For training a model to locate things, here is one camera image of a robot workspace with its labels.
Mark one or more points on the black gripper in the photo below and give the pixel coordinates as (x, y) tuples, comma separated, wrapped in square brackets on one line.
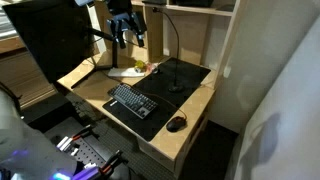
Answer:
[(128, 26)]

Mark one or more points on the black monitor stand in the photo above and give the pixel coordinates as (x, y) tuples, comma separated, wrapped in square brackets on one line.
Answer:
[(114, 53)]

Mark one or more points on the white cloth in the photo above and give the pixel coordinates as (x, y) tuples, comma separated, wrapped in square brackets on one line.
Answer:
[(125, 72)]

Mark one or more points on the red snack packet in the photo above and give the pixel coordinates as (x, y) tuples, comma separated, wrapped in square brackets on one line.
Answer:
[(152, 67)]

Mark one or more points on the flat black device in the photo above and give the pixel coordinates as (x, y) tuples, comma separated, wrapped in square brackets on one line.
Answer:
[(154, 1)]

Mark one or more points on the black desk mat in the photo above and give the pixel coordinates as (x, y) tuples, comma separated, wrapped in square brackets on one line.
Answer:
[(166, 80)]

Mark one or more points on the grey mechanical keyboard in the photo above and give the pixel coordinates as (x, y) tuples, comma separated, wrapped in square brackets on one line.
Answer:
[(133, 100)]

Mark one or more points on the wooden desk hutch shelf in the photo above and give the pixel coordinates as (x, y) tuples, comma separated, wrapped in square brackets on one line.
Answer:
[(196, 36)]

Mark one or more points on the black box device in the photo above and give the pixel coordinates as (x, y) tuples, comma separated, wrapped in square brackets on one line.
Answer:
[(195, 3)]

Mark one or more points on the black curved computer monitor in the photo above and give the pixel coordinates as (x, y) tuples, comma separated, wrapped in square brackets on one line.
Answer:
[(53, 36)]

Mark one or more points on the black computer mouse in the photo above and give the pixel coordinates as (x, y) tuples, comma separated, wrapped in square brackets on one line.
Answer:
[(175, 124)]

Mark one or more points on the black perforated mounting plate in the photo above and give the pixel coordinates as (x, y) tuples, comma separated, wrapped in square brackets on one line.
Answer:
[(90, 151)]

